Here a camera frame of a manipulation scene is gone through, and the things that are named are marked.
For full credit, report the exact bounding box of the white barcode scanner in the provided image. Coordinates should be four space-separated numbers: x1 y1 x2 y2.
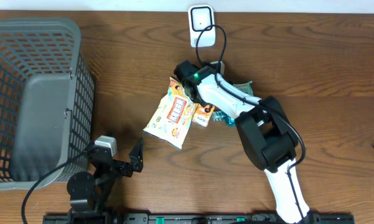
188 4 216 47

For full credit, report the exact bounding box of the yellow snack bag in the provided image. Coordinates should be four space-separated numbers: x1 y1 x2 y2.
143 77 197 150

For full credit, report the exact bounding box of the small orange snack packet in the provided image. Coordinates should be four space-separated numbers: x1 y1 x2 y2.
192 105 215 127

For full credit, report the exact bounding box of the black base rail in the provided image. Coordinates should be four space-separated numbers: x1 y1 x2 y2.
42 212 356 224

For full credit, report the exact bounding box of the teal Listerine mouthwash bottle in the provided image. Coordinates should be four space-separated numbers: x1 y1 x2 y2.
212 111 236 126

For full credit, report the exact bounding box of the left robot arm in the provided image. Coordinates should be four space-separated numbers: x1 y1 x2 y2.
67 136 144 223

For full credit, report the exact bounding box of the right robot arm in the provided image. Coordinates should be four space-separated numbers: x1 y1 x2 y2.
174 60 310 223

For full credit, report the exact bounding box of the light teal wipes packet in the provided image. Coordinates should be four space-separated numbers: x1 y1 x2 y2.
233 81 253 96

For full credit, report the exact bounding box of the grey plastic shopping basket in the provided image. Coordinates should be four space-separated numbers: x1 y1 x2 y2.
0 17 95 191

